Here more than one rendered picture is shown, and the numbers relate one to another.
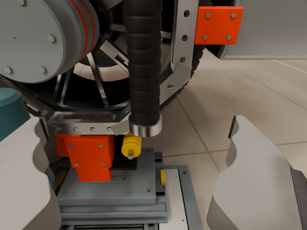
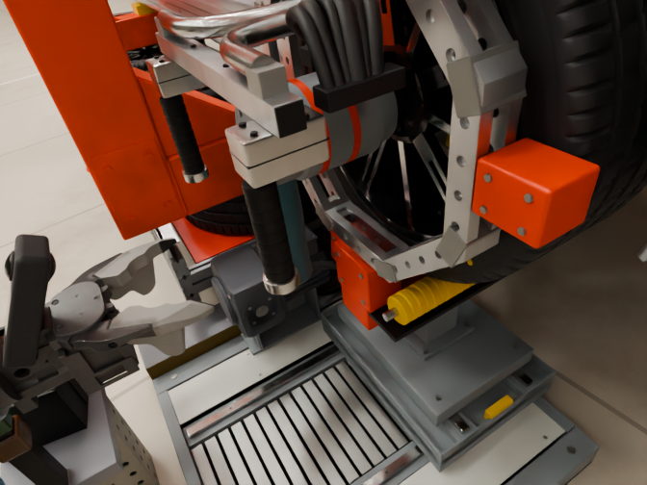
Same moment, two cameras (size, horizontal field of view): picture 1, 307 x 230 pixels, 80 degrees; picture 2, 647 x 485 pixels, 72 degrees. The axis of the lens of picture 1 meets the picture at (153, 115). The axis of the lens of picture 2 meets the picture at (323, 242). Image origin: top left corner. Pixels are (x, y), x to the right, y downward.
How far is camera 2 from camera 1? 0.45 m
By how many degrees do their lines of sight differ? 53
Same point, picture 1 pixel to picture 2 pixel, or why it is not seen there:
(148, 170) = (474, 373)
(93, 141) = (355, 265)
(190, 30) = (465, 188)
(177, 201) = (493, 470)
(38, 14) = not seen: hidden behind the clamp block
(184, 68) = (454, 240)
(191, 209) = not seen: outside the picture
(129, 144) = (396, 300)
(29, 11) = not seen: hidden behind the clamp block
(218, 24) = (504, 199)
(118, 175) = (423, 339)
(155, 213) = (424, 437)
